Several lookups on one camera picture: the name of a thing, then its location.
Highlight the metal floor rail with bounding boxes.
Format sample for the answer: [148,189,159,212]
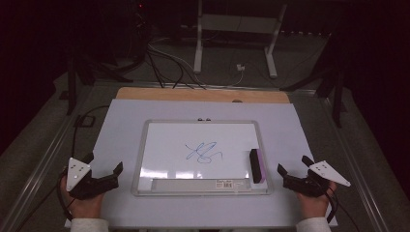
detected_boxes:
[0,84,98,232]
[317,95,393,232]

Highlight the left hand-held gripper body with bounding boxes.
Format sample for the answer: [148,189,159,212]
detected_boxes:
[66,157,120,201]

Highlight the person's right hand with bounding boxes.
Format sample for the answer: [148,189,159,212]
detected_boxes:
[295,180,338,220]

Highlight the dark equipment with red light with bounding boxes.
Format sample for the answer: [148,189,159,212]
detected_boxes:
[128,0,153,64]

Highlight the black and purple whiteboard eraser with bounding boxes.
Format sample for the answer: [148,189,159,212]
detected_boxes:
[249,148,268,185]

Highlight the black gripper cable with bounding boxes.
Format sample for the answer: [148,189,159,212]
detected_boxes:
[56,104,111,223]
[322,183,361,232]

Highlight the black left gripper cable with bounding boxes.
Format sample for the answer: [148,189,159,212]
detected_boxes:
[56,104,111,223]

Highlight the white table cover sheet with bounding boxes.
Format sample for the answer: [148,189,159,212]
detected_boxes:
[64,98,338,229]

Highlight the grey metal stand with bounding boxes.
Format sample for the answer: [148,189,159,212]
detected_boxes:
[192,0,288,79]

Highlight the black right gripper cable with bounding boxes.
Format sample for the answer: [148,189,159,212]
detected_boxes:
[322,183,361,232]

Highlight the black tripod stand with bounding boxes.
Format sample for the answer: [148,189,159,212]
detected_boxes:
[279,33,349,129]
[65,52,133,117]

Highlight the white plug with cable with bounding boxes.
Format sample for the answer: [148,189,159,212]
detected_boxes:
[149,43,247,89]

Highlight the black floor cables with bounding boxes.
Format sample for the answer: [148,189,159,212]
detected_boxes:
[145,44,208,90]

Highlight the black square floor plate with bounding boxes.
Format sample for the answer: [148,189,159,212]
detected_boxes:
[73,114,97,128]

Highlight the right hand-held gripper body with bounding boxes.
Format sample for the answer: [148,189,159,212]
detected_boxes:
[282,159,352,198]

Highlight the whiteboard with metal frame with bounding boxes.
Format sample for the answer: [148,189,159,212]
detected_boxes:
[131,119,274,197]

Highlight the person's left hand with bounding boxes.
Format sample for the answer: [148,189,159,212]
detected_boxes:
[60,175,106,220]

